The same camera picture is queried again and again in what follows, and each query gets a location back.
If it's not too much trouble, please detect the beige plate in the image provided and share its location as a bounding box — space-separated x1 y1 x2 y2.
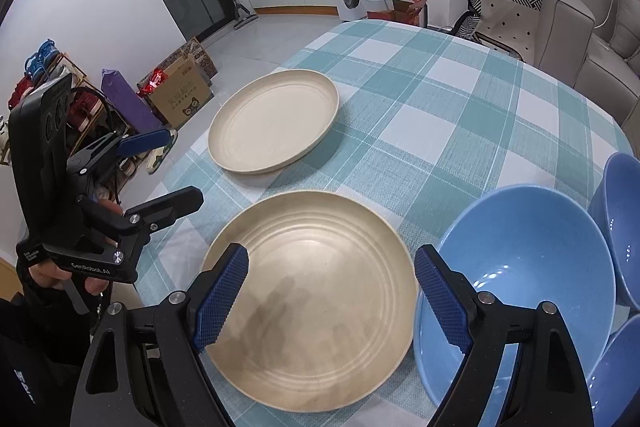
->
207 69 341 175
200 190 420 413

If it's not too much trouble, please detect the brown cardboard box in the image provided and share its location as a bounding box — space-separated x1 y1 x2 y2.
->
147 37 218 130

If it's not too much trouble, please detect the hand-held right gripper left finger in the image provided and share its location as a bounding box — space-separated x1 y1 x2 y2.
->
72 243 250 427

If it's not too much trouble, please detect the teal checked tablecloth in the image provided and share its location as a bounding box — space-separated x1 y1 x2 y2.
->
135 19 633 427

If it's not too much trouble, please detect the person's left hand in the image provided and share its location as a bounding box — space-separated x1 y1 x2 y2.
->
27 257 110 300

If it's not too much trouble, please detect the black white patterned chair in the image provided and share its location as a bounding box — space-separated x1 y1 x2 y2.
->
450 0 546 62

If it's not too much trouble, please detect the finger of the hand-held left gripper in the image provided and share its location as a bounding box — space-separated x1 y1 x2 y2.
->
97 187 204 242
67 129 172 175

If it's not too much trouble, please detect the blue bowl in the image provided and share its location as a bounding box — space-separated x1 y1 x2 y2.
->
585 314 640 427
589 152 640 313
414 184 617 413

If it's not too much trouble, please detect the grey sofa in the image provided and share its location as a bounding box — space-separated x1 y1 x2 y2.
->
525 0 640 128

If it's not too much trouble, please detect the shoe rack with shoes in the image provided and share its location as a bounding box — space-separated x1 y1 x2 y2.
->
0 39 126 188

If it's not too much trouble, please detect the person's left forearm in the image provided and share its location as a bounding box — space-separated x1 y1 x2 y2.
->
0 292 101 427

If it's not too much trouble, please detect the red snack packet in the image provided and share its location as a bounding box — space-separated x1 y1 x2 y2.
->
137 67 173 96

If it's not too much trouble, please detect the upright vacuum cleaner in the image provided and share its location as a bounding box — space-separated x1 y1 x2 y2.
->
227 0 261 30

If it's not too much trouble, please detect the red cardboard box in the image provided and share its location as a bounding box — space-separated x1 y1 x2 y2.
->
367 0 431 28

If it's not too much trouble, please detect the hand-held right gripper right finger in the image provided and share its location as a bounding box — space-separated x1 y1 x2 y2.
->
414 244 596 427

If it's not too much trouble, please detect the purple bag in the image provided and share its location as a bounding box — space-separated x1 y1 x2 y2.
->
100 68 166 135

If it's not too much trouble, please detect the green white slipper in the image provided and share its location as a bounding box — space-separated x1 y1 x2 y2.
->
147 129 178 175

